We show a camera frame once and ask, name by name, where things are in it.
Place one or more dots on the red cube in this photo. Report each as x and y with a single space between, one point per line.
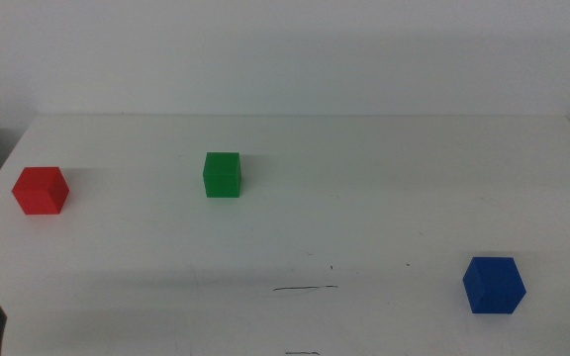
37 193

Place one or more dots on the green cube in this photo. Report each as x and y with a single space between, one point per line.
221 175

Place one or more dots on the blue cube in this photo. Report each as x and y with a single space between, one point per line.
493 287

